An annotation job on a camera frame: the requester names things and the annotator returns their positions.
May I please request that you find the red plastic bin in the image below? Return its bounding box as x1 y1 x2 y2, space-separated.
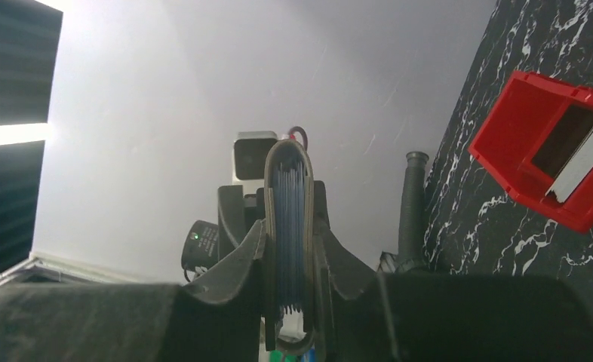
469 71 593 233

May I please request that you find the aluminium frame rail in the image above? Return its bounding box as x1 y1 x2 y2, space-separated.
0 252 148 289

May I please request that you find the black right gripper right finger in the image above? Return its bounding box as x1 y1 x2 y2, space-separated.
316 232 593 361

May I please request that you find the grey leather card holder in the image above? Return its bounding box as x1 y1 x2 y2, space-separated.
263 139 315 355

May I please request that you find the black corrugated hose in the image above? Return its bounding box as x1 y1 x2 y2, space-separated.
379 151 432 275

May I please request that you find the stack of credit cards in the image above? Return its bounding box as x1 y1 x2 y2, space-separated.
545 128 593 204

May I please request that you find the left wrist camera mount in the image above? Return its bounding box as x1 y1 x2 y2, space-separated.
232 130 278 195

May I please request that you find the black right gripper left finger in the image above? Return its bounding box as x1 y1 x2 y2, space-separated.
0 221 266 361

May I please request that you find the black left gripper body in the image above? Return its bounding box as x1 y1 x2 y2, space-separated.
181 186 266 283

